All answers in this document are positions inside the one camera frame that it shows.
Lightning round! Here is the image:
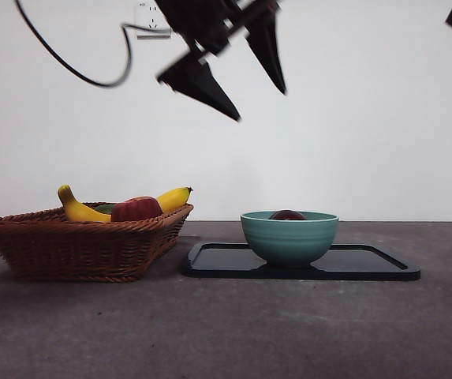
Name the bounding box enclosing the dark red plum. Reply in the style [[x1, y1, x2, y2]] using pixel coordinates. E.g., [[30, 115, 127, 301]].
[[269, 209, 306, 220]]

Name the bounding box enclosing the teal ribbed bowl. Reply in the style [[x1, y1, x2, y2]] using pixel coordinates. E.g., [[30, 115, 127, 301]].
[[240, 211, 340, 268]]

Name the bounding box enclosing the red bell pepper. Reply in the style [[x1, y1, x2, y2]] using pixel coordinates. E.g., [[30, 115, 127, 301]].
[[110, 196, 165, 223]]

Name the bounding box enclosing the yellow banana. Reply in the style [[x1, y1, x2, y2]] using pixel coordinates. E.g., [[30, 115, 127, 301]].
[[58, 184, 194, 223]]

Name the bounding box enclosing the black rectangular tray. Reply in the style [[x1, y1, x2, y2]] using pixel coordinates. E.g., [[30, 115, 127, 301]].
[[181, 242, 422, 281]]

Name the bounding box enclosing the brown wicker basket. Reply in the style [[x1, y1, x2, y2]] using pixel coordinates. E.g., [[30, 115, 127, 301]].
[[0, 203, 195, 283]]

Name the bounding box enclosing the white wall socket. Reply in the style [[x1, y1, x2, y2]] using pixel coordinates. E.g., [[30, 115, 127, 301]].
[[136, 2, 172, 40]]

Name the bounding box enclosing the black cable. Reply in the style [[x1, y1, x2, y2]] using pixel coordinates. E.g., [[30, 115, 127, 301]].
[[14, 0, 174, 88]]

